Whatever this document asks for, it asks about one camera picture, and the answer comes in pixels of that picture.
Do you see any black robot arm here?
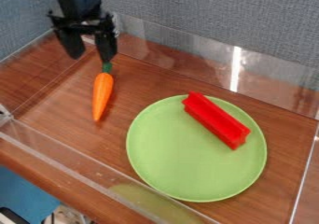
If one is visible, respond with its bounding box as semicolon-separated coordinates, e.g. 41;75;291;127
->
46;0;117;63

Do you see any green plate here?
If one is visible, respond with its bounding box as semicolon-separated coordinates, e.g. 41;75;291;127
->
125;95;268;203

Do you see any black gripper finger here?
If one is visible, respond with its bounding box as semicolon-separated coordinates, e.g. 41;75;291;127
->
54;30;84;59
94;34;117;63

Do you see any clear acrylic enclosure wall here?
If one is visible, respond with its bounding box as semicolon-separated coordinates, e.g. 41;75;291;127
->
0;15;319;224

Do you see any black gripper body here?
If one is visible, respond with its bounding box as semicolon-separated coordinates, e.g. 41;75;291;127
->
46;11;118;37

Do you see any red toy block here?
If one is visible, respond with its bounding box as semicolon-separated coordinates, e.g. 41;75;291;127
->
181;91;251;150

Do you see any orange toy carrot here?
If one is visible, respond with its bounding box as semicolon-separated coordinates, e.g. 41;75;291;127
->
92;63;113;121

